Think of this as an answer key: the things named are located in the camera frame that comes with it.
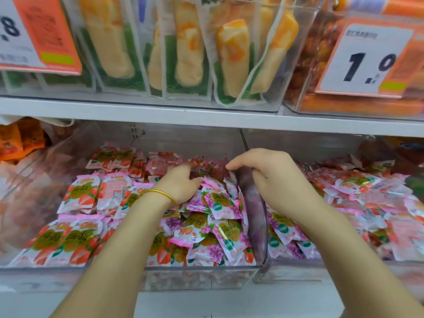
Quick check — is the person's left forearm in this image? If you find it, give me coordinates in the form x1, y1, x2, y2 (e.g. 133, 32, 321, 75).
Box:
50, 192, 179, 318

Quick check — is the row of green bread packets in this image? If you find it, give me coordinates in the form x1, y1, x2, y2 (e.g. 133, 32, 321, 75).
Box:
2, 0, 300, 106

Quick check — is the pile of orange sausage packets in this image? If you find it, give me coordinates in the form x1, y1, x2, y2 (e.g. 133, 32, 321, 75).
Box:
286, 0, 424, 117

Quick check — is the white lower shelf board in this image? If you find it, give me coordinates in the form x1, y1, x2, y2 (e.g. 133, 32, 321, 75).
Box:
0, 265, 424, 318

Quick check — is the gold bracelet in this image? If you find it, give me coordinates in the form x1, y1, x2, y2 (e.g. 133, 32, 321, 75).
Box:
139, 189, 179, 208

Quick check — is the clear bin with strawberry packets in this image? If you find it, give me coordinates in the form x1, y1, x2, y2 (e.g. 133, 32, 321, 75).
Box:
0, 122, 269, 292

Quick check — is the pile of pink candy packets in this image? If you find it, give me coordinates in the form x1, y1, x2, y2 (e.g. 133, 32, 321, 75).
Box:
8, 146, 257, 268

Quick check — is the clear bin with bread packets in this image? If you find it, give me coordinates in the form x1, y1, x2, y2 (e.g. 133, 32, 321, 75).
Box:
0, 0, 323, 113

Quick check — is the heap of pale pink packets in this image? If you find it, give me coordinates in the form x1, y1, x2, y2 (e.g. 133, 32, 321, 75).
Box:
267, 155, 424, 262

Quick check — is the clear bin with sausage packets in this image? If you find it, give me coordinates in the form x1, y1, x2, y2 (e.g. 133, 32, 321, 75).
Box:
284, 0, 424, 121

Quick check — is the clear bin with mixed packets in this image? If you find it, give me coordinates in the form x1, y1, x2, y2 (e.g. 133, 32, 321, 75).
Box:
240, 129, 424, 292

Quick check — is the person's right forearm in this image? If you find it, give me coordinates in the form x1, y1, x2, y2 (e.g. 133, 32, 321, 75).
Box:
296, 207, 424, 318

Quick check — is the white shelf board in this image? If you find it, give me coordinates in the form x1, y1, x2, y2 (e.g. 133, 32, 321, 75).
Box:
0, 265, 424, 318
0, 97, 424, 138

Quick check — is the pile of orange snack packets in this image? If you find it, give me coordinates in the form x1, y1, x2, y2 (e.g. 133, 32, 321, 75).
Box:
0, 118, 46, 161

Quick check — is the person's right hand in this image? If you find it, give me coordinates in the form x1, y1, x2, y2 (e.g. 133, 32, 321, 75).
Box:
225, 148, 327, 225

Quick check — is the clear bin with orange packets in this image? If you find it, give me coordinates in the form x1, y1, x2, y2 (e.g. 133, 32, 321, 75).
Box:
0, 117, 100, 267

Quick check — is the person's left hand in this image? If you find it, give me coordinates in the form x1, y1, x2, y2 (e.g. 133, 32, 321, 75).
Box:
158, 163, 203, 205

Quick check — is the orange white price tag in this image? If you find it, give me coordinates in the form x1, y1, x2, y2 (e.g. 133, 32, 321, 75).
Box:
0, 0, 83, 76
315, 18, 424, 99

